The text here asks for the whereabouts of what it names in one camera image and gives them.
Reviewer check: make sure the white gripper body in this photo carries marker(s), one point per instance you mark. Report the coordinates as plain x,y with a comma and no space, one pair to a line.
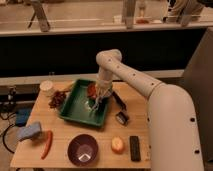
103,92

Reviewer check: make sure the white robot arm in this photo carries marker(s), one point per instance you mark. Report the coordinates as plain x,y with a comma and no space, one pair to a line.
173,128

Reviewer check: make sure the green plastic tray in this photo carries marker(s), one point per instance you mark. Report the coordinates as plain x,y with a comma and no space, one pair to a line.
78,106

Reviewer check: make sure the red bowl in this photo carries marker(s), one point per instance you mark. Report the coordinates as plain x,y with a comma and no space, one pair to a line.
91,90

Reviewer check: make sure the black scrub brush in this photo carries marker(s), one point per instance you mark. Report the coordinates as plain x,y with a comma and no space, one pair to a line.
121,116

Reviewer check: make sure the dark red grapes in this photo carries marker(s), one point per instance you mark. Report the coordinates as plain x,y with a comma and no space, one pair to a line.
57,99

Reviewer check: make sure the orange apple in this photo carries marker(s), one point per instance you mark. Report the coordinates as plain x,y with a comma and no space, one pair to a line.
117,145

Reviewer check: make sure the white cup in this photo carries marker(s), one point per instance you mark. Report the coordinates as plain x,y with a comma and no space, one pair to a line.
47,88

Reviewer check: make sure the purple bowl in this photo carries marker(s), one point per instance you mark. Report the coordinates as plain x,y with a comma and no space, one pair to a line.
82,150

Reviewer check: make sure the red chili pepper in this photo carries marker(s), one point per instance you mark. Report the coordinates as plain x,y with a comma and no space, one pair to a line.
48,144

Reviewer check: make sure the black remote control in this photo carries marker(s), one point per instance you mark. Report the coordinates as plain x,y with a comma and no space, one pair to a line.
135,148

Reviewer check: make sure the blue box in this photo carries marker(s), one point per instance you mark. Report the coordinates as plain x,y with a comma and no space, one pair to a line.
22,116

